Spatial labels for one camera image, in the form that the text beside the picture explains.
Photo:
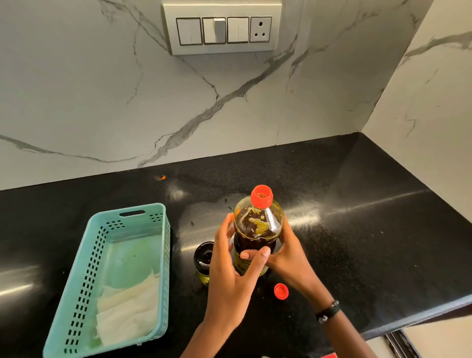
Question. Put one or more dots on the black wristband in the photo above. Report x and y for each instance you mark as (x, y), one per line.
(327, 312)

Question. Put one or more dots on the red plastic bottle cap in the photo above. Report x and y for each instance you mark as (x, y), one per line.
(281, 291)

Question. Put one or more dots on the small red object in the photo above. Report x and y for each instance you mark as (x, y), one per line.
(329, 355)

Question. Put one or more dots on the person's right forearm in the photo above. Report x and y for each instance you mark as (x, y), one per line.
(346, 339)

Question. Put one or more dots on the white wall switch panel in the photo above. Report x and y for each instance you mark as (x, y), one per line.
(221, 44)

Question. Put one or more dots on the teal plastic perforated basket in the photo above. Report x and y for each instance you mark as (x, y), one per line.
(125, 250)

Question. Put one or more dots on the person's left hand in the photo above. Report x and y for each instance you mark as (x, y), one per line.
(226, 287)

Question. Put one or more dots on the person's right thumb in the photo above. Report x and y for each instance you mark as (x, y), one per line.
(256, 255)

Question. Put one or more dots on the person's right hand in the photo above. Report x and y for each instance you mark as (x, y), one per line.
(293, 263)

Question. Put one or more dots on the white folded paper towel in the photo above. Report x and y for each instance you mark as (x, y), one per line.
(129, 313)

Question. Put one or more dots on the person's left thumb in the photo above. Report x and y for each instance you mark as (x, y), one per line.
(256, 263)

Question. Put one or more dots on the oil bottle with red spout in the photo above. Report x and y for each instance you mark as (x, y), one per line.
(258, 221)

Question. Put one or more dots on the small glass jar black lid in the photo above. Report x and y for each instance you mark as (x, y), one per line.
(202, 260)

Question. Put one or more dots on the person's left forearm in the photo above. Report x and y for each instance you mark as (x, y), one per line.
(210, 341)

